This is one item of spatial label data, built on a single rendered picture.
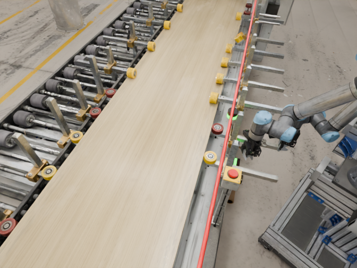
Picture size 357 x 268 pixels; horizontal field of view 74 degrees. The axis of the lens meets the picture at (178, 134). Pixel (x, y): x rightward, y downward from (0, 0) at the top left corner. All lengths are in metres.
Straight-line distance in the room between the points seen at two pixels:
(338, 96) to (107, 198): 1.17
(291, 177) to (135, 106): 1.73
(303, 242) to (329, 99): 1.28
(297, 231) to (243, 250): 0.45
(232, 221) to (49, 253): 1.49
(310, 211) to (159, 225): 1.43
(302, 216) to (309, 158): 0.87
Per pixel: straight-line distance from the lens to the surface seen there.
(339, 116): 1.47
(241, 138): 1.65
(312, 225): 2.27
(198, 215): 1.57
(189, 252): 1.50
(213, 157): 1.45
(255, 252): 2.24
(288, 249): 2.09
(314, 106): 1.21
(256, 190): 2.48
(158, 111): 1.71
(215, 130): 1.60
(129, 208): 1.30
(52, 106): 1.59
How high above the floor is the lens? 2.07
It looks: 49 degrees down
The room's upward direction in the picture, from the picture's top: 2 degrees clockwise
